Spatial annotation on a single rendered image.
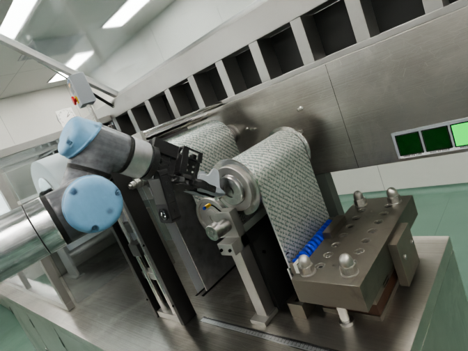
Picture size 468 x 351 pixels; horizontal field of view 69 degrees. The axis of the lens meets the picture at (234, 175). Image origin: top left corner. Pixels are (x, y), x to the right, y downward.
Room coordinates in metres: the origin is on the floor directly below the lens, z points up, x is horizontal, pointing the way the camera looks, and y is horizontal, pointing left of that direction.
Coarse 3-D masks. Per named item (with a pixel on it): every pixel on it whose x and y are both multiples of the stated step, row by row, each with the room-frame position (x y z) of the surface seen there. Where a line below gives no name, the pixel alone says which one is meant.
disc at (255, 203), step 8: (224, 160) 0.79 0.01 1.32; (232, 160) 0.77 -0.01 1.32; (216, 168) 0.81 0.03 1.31; (240, 168) 0.76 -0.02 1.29; (248, 176) 0.75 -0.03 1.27; (256, 184) 0.74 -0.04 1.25; (256, 192) 0.74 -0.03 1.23; (256, 200) 0.75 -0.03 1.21; (248, 208) 0.78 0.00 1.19; (256, 208) 0.76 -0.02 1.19
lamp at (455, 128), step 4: (460, 124) 0.71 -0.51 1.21; (464, 124) 0.71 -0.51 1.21; (452, 128) 0.73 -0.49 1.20; (456, 128) 0.72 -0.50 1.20; (460, 128) 0.72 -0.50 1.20; (464, 128) 0.71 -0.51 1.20; (456, 132) 0.72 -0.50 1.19; (460, 132) 0.72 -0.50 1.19; (464, 132) 0.71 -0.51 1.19; (456, 136) 0.72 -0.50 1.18; (460, 136) 0.72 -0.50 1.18; (464, 136) 0.71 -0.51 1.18; (456, 140) 0.73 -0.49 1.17; (460, 140) 0.72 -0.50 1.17; (464, 140) 0.72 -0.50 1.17; (456, 144) 0.73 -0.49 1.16; (460, 144) 0.72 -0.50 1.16; (464, 144) 0.72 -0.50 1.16
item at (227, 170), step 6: (222, 168) 0.78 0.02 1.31; (228, 168) 0.77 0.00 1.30; (234, 168) 0.76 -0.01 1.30; (222, 174) 0.79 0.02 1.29; (228, 174) 0.77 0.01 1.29; (234, 174) 0.76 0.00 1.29; (240, 174) 0.75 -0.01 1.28; (240, 180) 0.75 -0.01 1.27; (246, 180) 0.74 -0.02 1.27; (246, 186) 0.75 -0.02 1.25; (246, 192) 0.75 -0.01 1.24; (252, 192) 0.75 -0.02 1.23; (222, 198) 0.81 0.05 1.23; (246, 198) 0.76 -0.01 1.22; (252, 198) 0.75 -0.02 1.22; (228, 204) 0.80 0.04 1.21; (240, 204) 0.78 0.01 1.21; (246, 204) 0.76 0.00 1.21; (240, 210) 0.78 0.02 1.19
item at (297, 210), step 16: (304, 176) 0.88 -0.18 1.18; (272, 192) 0.78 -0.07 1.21; (288, 192) 0.82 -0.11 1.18; (304, 192) 0.87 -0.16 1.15; (320, 192) 0.92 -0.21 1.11; (272, 208) 0.77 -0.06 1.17; (288, 208) 0.80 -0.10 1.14; (304, 208) 0.85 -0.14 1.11; (320, 208) 0.90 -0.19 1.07; (272, 224) 0.75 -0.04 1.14; (288, 224) 0.79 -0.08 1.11; (304, 224) 0.83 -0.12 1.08; (320, 224) 0.88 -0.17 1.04; (288, 240) 0.77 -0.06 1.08; (304, 240) 0.82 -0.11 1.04; (288, 256) 0.76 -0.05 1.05
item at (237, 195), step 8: (224, 176) 0.78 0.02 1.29; (232, 176) 0.77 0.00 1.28; (224, 184) 0.78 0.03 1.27; (232, 184) 0.76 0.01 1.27; (240, 184) 0.76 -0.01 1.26; (232, 192) 0.77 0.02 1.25; (240, 192) 0.75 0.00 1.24; (224, 200) 0.79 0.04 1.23; (232, 200) 0.78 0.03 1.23; (240, 200) 0.76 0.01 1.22
